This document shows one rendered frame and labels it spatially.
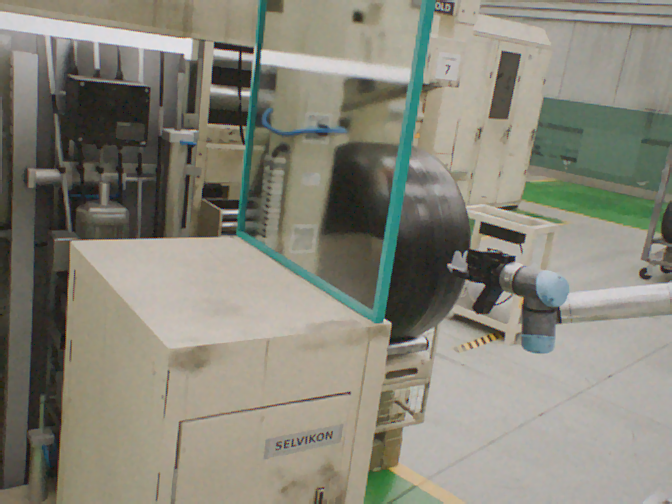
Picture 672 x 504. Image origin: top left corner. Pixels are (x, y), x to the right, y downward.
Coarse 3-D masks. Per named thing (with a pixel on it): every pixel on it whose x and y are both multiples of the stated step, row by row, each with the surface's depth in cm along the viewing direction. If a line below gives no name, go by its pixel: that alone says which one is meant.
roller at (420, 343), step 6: (420, 336) 219; (390, 342) 212; (396, 342) 212; (402, 342) 214; (408, 342) 215; (414, 342) 216; (420, 342) 217; (426, 342) 218; (390, 348) 211; (396, 348) 212; (402, 348) 213; (408, 348) 214; (414, 348) 216; (420, 348) 217; (426, 348) 219; (390, 354) 211; (396, 354) 213
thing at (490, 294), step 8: (488, 280) 180; (488, 288) 181; (496, 288) 180; (480, 296) 183; (488, 296) 181; (496, 296) 183; (480, 304) 183; (488, 304) 184; (480, 312) 185; (488, 312) 185
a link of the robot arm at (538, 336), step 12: (528, 312) 169; (540, 312) 168; (552, 312) 168; (528, 324) 170; (540, 324) 168; (552, 324) 169; (528, 336) 170; (540, 336) 169; (552, 336) 170; (528, 348) 171; (540, 348) 170; (552, 348) 171
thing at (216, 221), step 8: (208, 200) 233; (216, 200) 235; (224, 200) 236; (232, 200) 238; (200, 208) 233; (208, 208) 228; (216, 208) 223; (224, 208) 237; (232, 208) 238; (200, 216) 233; (208, 216) 228; (216, 216) 223; (224, 216) 224; (232, 216) 225; (200, 224) 233; (208, 224) 228; (216, 224) 223; (224, 224) 224; (232, 224) 225; (200, 232) 234; (208, 232) 228; (216, 232) 223; (224, 232) 240; (232, 232) 241
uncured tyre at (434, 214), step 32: (416, 160) 201; (416, 192) 192; (448, 192) 198; (416, 224) 189; (448, 224) 195; (416, 256) 189; (448, 256) 195; (416, 288) 192; (448, 288) 198; (416, 320) 201
